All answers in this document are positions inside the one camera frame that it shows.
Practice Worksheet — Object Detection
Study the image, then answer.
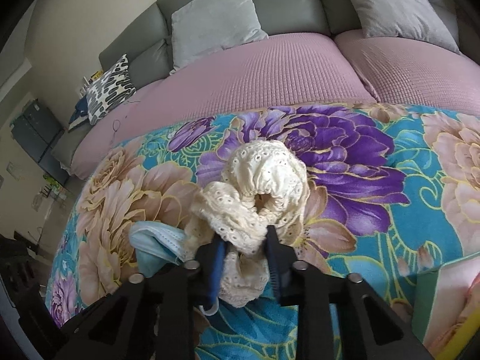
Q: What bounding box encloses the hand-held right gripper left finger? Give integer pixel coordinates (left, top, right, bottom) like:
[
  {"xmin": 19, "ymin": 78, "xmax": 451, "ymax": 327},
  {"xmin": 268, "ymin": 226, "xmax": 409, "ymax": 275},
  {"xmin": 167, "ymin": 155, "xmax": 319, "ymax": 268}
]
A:
[{"xmin": 56, "ymin": 240, "xmax": 229, "ymax": 360}]

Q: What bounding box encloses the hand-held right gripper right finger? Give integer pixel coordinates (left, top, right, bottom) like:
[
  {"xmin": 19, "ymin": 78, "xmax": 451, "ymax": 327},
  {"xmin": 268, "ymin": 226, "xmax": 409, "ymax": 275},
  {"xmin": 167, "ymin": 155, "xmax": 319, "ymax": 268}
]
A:
[{"xmin": 265, "ymin": 225, "xmax": 432, "ymax": 360}]

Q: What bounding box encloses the cream lace scrunchie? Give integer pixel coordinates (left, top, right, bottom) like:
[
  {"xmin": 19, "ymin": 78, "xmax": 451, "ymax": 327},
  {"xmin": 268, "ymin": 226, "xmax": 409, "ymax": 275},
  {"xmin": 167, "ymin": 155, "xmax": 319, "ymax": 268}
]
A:
[{"xmin": 184, "ymin": 139, "xmax": 310, "ymax": 308}]

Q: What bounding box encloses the teal box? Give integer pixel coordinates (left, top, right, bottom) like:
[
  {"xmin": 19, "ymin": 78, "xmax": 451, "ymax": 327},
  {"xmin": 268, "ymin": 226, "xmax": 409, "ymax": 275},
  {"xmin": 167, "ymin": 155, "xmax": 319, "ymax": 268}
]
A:
[{"xmin": 412, "ymin": 257, "xmax": 480, "ymax": 360}]

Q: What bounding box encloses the pink fluffy cloth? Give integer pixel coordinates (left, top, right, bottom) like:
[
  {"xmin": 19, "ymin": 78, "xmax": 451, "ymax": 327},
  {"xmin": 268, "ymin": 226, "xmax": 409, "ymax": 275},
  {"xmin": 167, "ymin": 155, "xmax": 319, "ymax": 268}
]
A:
[{"xmin": 424, "ymin": 264, "xmax": 480, "ymax": 353}]

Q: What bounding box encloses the blue face mask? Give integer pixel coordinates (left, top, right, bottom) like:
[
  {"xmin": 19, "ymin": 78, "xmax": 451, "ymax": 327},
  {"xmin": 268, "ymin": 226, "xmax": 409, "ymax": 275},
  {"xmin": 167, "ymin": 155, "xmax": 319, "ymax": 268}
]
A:
[{"xmin": 128, "ymin": 220, "xmax": 220, "ymax": 316}]

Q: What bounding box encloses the floral teal blanket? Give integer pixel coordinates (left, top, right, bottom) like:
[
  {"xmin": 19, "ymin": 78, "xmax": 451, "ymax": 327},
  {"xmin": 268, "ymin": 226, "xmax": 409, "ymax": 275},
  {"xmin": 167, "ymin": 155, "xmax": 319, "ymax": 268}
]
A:
[{"xmin": 45, "ymin": 103, "xmax": 480, "ymax": 360}]

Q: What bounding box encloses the wide pink sofa cover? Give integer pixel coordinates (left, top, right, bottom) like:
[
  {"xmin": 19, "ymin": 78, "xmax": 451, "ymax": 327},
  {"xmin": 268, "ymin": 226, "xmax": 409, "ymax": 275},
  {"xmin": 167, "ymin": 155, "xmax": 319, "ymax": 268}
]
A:
[{"xmin": 71, "ymin": 32, "xmax": 377, "ymax": 181}]

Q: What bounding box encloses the blue patterned cushion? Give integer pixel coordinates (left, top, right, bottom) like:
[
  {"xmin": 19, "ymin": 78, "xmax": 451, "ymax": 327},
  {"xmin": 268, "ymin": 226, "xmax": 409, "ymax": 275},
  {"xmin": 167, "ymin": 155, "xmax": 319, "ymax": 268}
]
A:
[{"xmin": 67, "ymin": 97, "xmax": 91, "ymax": 132}]

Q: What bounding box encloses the black and white patterned pillow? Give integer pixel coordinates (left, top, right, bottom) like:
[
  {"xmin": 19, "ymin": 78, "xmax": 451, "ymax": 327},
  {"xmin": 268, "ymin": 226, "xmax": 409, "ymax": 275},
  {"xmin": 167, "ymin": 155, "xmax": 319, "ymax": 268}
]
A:
[{"xmin": 85, "ymin": 54, "xmax": 136, "ymax": 126}]

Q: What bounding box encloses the dark grey cabinet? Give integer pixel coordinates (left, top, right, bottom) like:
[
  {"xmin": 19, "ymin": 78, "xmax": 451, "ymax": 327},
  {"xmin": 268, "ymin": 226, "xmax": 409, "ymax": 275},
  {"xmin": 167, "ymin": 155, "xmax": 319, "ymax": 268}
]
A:
[{"xmin": 10, "ymin": 99, "xmax": 65, "ymax": 184}]

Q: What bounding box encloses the narrow pink sofa cover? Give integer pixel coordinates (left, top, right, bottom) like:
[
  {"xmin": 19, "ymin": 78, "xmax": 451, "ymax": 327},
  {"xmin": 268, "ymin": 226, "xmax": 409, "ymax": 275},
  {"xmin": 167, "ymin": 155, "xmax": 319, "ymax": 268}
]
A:
[{"xmin": 334, "ymin": 30, "xmax": 480, "ymax": 115}]

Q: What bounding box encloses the grey sofa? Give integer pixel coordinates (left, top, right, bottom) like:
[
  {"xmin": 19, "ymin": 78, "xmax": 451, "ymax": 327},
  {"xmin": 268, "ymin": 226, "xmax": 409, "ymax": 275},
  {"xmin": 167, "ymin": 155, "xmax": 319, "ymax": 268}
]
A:
[{"xmin": 50, "ymin": 0, "xmax": 480, "ymax": 181}]

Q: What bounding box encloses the lilac grey pillow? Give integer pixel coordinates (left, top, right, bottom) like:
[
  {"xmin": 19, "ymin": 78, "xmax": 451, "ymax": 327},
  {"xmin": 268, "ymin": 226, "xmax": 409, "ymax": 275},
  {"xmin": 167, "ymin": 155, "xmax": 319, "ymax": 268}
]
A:
[{"xmin": 332, "ymin": 0, "xmax": 462, "ymax": 55}]

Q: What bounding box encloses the thin cord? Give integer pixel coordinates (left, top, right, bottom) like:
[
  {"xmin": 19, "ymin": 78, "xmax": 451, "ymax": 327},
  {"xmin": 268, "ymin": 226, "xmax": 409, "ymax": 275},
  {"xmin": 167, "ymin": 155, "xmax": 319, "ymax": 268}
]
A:
[{"xmin": 110, "ymin": 99, "xmax": 141, "ymax": 145}]

